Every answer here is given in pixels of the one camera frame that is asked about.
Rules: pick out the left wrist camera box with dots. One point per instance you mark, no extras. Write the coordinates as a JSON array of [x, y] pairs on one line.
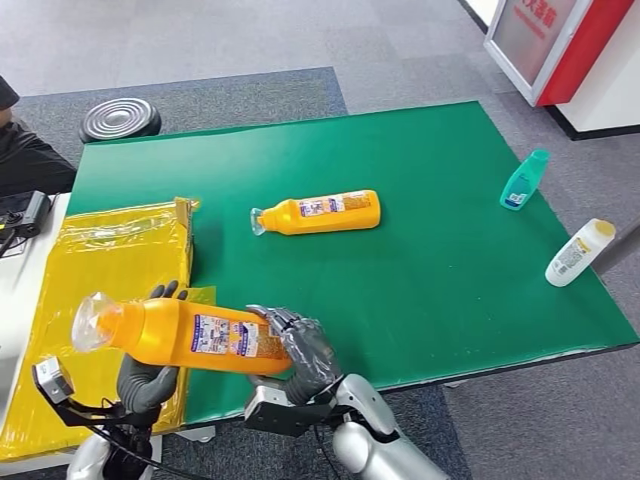
[[53, 381]]

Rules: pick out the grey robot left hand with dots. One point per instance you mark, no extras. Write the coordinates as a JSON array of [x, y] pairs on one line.
[[145, 391]]

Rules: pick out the yellow plastic wrapped box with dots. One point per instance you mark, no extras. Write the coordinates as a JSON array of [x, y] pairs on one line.
[[100, 258]]

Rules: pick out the green table mat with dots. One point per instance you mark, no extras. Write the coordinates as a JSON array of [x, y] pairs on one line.
[[450, 199]]

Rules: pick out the teal plastic bottle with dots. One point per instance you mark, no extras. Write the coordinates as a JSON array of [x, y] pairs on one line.
[[524, 180]]

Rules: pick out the red and white sign stand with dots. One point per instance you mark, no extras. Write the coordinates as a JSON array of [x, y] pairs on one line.
[[564, 46]]

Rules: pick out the white bottle with yellow cap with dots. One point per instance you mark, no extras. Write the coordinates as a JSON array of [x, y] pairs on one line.
[[575, 255]]

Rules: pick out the black device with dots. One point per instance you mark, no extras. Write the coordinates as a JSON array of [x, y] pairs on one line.
[[25, 213]]

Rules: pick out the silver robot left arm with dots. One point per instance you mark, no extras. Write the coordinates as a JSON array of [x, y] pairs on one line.
[[90, 460]]

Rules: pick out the black round stool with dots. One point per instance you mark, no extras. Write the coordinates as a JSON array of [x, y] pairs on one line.
[[120, 120]]

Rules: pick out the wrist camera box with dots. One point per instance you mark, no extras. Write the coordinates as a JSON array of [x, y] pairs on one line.
[[272, 411], [53, 381]]

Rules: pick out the person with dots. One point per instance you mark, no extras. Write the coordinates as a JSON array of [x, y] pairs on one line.
[[25, 162]]

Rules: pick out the orange bottle with clear cap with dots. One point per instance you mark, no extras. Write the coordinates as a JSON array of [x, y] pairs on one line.
[[324, 212], [170, 331]]

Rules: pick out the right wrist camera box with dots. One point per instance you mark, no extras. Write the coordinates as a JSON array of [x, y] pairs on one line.
[[272, 411]]

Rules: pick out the white table foot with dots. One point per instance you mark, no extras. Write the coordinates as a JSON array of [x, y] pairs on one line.
[[198, 434]]

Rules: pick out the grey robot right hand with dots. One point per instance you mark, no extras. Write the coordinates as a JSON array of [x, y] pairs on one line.
[[310, 358]]

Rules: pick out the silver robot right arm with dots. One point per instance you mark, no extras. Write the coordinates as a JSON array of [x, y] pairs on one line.
[[375, 437]]

